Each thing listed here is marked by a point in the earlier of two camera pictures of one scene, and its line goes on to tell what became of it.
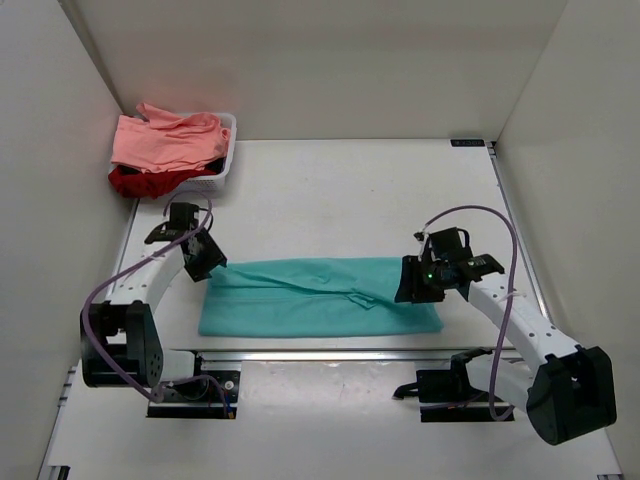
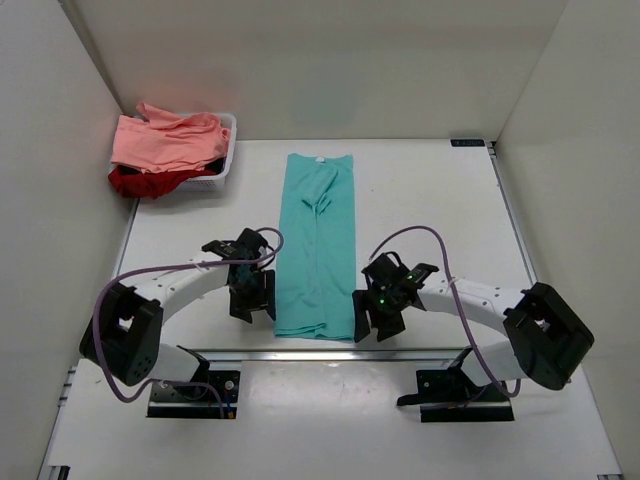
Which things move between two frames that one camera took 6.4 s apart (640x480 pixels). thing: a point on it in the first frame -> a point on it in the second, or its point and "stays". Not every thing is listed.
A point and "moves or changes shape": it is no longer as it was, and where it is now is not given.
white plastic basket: x=214 y=183 stays
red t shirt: x=132 y=182 stays
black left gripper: x=199 y=271 -> x=265 y=295
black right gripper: x=411 y=290 -> x=386 y=327
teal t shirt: x=311 y=296 moves or changes shape
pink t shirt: x=153 y=140 stays
